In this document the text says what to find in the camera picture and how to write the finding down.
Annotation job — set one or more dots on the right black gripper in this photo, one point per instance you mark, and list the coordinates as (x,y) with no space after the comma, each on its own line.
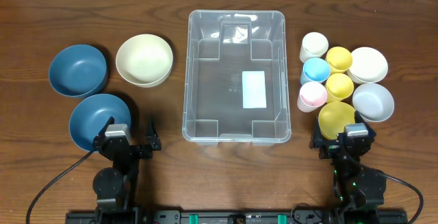
(330,147)

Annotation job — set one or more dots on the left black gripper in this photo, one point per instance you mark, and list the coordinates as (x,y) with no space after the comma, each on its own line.
(152,142)

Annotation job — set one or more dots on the pink cup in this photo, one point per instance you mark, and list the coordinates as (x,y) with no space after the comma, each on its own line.
(311,96)

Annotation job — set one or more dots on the yellow cup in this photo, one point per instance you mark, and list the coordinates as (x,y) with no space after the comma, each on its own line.
(339,59)
(339,87)

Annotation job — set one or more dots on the light blue cup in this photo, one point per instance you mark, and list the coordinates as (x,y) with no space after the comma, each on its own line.
(315,70)

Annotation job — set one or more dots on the cream white cup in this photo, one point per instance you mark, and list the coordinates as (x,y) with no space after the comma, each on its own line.
(314,45)

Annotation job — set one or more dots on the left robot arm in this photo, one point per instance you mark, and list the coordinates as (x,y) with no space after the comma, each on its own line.
(115,186)

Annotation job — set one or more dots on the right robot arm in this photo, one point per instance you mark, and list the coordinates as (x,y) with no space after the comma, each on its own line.
(358,188)

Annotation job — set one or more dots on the clear plastic storage container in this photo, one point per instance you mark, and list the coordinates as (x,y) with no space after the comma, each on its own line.
(221,45)

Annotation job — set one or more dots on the yellow small bowl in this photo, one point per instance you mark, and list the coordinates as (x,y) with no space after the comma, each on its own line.
(333,117)

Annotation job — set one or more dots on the dark blue bowl lower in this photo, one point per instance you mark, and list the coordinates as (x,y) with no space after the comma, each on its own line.
(89,117)

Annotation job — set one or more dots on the dark blue bowl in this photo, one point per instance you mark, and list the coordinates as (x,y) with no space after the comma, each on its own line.
(89,117)
(78,71)

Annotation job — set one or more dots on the grey small bowl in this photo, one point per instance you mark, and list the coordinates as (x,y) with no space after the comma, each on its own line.
(373,102)

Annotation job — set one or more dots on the cream large bowl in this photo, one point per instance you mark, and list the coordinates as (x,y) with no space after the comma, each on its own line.
(144,60)

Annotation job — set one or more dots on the white small bowl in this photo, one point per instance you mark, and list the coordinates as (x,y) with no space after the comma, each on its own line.
(368,66)

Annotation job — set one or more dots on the dark blue bowl upper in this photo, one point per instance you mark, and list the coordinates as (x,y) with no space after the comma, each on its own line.
(78,71)

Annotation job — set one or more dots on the white paper label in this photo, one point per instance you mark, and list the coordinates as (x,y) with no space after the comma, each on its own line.
(253,89)

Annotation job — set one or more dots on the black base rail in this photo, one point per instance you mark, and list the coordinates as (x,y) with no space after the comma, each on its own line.
(296,216)

